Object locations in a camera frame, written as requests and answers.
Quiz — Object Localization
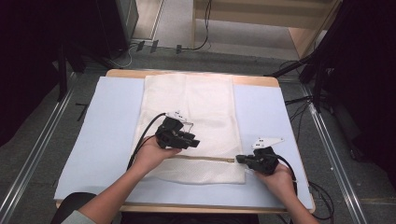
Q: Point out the black hanging cable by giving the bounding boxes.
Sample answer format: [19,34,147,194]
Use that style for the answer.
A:
[176,0,213,54]

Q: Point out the dark curtain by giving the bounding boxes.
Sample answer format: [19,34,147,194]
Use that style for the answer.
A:
[0,0,106,147]
[321,0,396,189]

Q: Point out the black floor cable loop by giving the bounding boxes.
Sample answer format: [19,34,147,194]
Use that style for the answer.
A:
[307,181,336,224]

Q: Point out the white mesh laundry bag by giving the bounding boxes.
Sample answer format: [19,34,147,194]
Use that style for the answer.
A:
[133,73,248,186]

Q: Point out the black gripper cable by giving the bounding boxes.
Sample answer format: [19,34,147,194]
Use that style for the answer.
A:
[126,112,168,171]
[273,154,299,196]

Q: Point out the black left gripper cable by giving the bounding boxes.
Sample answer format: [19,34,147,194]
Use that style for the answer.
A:
[126,112,168,171]

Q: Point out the light blue table mat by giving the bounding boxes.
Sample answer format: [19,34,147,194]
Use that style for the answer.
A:
[53,76,315,210]

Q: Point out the black metal stand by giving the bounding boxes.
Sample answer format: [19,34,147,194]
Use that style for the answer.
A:
[263,0,354,114]
[55,41,108,103]

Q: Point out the person's left hand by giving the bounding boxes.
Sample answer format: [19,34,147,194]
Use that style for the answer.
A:
[132,135,183,175]

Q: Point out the black floor cables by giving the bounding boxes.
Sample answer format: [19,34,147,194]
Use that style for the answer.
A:
[283,94,314,144]

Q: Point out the dark grey cabinet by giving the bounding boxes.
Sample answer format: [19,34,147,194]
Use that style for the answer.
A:
[94,0,140,60]

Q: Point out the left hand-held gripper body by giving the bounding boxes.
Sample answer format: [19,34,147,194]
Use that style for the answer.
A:
[154,110,194,150]

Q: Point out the person's grey sleeve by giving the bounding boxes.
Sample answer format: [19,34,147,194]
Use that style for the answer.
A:
[61,209,98,224]

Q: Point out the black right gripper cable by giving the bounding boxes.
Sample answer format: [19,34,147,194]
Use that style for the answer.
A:
[273,154,299,196]

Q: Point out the white floor cable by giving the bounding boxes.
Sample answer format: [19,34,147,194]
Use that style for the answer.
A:
[106,38,139,70]

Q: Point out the metal floor rail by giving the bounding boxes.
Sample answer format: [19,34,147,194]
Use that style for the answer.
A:
[0,72,78,224]
[299,83,369,224]

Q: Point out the light wooden shelf unit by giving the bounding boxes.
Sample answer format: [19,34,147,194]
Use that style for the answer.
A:
[191,0,343,60]

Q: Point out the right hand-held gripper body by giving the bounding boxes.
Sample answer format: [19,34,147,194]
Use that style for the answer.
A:
[246,136,285,175]

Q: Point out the person's right hand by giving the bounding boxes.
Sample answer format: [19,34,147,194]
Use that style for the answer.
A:
[254,161,297,201]

